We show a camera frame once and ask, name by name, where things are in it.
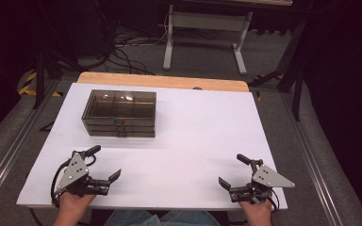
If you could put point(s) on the person's blue jeans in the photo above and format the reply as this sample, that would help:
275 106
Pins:
160 219

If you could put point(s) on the smoky transparent drawer organizer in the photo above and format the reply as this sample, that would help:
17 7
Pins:
119 106

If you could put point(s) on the person's left hand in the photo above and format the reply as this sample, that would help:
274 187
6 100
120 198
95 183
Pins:
75 204

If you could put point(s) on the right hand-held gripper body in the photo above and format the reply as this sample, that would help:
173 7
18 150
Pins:
264 180

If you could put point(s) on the black metal stand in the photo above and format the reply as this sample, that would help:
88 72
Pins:
39 78
295 72

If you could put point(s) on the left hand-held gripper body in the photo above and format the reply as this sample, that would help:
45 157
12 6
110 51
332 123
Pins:
75 171

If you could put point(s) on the aluminium floor rail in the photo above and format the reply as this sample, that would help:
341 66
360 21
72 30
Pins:
311 163
15 144

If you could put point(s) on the yellow black floor tape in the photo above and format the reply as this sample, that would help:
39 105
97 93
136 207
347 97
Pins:
28 86

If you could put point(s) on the white metal stand frame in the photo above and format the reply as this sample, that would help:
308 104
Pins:
207 22

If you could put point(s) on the person's right hand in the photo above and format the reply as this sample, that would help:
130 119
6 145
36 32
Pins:
257 213

